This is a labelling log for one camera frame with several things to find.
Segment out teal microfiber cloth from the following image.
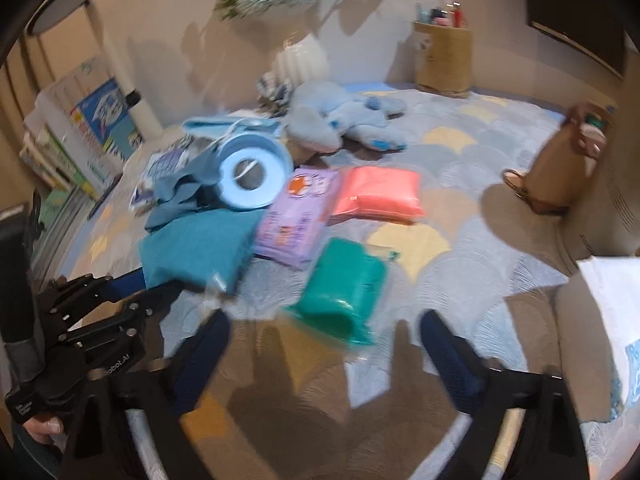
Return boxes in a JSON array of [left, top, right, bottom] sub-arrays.
[[139, 209, 264, 294]]

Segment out green plastic pack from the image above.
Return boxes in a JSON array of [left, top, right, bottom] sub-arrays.
[[285, 237, 399, 347]]

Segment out person's left hand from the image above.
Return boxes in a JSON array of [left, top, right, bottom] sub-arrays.
[[23, 414, 64, 445]]

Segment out grey-blue folded cloth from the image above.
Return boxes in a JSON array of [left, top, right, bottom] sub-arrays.
[[144, 146, 221, 233]]

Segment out white blue wipes pack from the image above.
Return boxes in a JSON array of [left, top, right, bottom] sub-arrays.
[[129, 136, 210, 217]]

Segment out purple wipes pack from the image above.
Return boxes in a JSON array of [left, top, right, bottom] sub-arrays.
[[254, 167, 342, 269]]

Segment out white tissue pack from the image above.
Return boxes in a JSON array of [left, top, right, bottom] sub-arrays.
[[578, 257, 639, 420]]

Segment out light blue tape roll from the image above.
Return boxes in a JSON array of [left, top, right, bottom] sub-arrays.
[[217, 132, 294, 210]]

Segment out coral pink pack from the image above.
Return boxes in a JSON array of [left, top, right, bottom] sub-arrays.
[[332, 166, 425, 222]]

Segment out blue plush toy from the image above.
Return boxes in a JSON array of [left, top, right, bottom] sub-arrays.
[[285, 80, 407, 154]]

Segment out white ribbed vase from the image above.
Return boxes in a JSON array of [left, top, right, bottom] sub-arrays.
[[271, 34, 330, 88]]

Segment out floor lamp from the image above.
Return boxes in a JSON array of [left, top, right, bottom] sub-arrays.
[[25, 0, 164, 141]]

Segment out woven pen holder basket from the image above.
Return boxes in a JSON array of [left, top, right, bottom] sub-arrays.
[[412, 22, 473, 98]]

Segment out tan drawstring bag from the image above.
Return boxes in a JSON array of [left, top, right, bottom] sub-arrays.
[[502, 102, 613, 214]]

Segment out black wall television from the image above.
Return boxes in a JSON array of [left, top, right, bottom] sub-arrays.
[[526, 0, 627, 77]]

